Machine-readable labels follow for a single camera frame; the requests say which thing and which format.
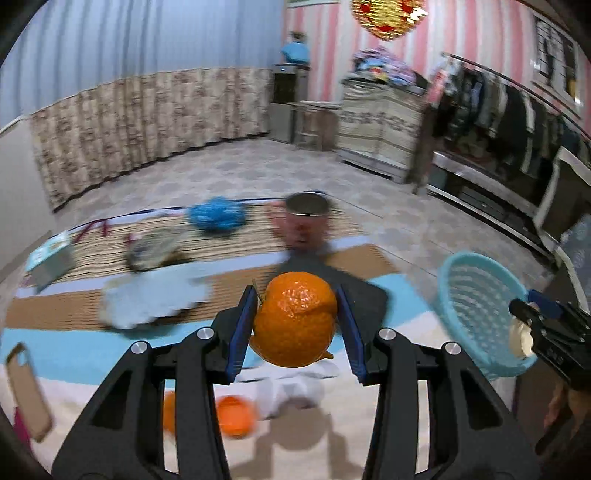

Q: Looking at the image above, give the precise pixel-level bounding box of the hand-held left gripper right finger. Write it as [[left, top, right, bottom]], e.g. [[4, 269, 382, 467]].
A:
[[335, 282, 539, 480]]

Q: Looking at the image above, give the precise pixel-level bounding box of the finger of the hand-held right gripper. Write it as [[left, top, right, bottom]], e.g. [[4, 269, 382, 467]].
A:
[[529, 290, 573, 319], [509, 299, 543, 330]]

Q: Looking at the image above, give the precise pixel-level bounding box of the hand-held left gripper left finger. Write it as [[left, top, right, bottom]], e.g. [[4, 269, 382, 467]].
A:
[[52, 285, 257, 480]]

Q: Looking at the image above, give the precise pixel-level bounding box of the light blue plastic basket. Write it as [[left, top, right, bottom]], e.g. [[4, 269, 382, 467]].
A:
[[436, 251, 539, 380]]

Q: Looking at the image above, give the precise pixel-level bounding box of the orange mandarin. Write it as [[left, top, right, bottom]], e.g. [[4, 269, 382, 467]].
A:
[[217, 395, 256, 439], [163, 390, 178, 435], [252, 271, 339, 368]]

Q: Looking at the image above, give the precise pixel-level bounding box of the black textured pad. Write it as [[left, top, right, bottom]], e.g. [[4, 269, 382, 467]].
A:
[[272, 251, 389, 333]]

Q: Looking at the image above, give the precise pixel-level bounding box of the printed snack wrapper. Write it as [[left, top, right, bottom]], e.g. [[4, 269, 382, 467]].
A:
[[127, 231, 181, 271]]

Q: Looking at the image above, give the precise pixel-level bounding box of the person's right hand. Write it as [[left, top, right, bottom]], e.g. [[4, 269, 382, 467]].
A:
[[544, 382, 583, 432]]

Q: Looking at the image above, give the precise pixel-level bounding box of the orange mandarin on table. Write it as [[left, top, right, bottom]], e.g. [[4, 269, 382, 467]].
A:
[[217, 395, 256, 439]]

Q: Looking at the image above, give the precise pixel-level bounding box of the large white tissue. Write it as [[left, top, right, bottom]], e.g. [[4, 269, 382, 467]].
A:
[[99, 272, 211, 330]]

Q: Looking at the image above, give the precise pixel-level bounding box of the pink metal cup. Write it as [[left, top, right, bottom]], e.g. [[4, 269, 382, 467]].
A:
[[270, 191, 335, 252]]

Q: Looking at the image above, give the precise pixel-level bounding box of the crumpled blue plastic bag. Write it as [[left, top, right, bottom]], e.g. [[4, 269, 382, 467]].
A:
[[187, 196, 247, 236]]

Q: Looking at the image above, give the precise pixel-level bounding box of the row of hanging clothes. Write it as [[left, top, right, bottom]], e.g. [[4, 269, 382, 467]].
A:
[[434, 65, 591, 178]]

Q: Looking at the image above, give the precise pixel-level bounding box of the patterned cloth covered cabinet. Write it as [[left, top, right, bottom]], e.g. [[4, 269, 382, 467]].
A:
[[337, 78, 428, 183]]

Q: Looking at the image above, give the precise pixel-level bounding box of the beige phone case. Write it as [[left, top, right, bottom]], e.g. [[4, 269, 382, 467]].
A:
[[4, 342, 55, 441]]

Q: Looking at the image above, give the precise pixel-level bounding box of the blue curtain with floral hem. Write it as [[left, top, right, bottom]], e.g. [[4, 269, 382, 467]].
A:
[[0, 0, 289, 213]]

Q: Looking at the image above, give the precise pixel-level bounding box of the pink hanging bag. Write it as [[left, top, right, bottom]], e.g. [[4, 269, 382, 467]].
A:
[[427, 55, 451, 107]]

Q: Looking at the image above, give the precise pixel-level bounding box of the magenta item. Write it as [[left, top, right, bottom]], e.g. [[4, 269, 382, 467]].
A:
[[13, 406, 33, 457]]

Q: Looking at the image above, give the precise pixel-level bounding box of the grey water dispenser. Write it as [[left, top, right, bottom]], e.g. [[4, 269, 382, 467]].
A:
[[269, 64, 309, 143]]

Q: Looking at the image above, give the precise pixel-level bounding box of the metal clothes rack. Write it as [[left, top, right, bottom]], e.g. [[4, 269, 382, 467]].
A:
[[413, 52, 591, 195]]

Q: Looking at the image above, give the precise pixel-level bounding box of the pile of colourful clothes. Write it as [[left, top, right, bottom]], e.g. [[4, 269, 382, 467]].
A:
[[353, 47, 428, 88]]

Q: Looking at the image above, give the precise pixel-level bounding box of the blue wrapped potted plant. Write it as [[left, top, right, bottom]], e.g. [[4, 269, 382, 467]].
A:
[[281, 31, 311, 65]]

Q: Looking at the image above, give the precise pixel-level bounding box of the white frame chair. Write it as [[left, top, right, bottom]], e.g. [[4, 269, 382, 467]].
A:
[[536, 148, 591, 259]]

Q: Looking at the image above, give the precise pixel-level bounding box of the framed wall picture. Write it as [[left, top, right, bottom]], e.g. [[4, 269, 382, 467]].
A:
[[531, 11, 583, 109]]

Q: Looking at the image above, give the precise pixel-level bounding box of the red gold wall decoration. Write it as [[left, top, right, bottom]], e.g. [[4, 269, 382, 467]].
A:
[[351, 0, 428, 42]]

